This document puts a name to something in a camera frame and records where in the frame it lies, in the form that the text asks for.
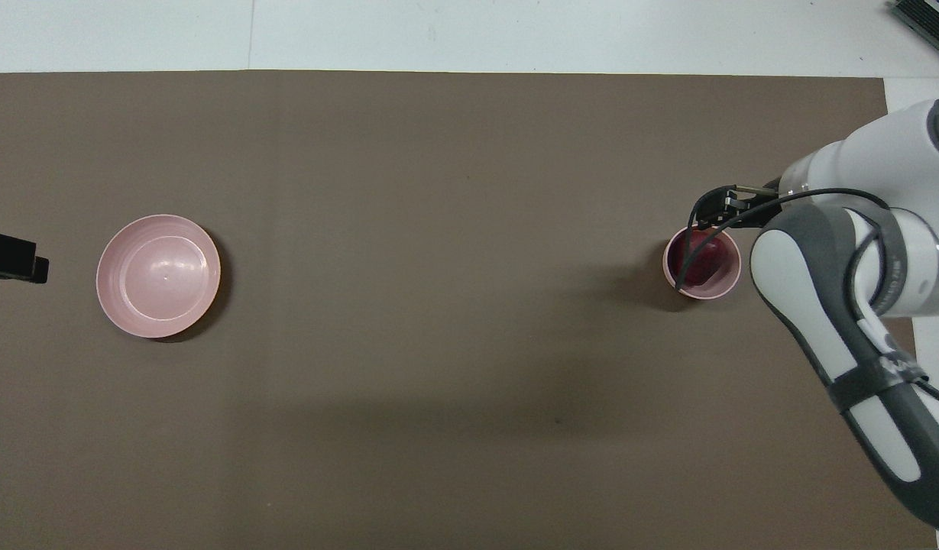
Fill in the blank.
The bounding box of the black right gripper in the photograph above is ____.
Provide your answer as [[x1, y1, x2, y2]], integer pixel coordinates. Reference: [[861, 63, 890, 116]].
[[694, 177, 785, 230]]

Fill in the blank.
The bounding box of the dark red apple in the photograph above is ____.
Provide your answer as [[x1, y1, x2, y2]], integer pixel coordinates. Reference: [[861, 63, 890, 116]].
[[667, 229, 721, 290]]

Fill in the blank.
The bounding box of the pink bowl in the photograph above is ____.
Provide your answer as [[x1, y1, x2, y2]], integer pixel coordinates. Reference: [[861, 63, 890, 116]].
[[662, 224, 743, 301]]

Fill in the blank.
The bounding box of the pink plate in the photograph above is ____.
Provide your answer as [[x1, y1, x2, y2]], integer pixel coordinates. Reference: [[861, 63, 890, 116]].
[[96, 214, 221, 338]]

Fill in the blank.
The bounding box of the dark ribbed device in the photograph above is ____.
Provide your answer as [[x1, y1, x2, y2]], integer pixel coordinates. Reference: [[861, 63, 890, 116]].
[[889, 0, 939, 44]]

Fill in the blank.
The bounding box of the brown table mat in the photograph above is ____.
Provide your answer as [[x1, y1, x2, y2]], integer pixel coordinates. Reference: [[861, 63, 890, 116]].
[[0, 70, 938, 550]]

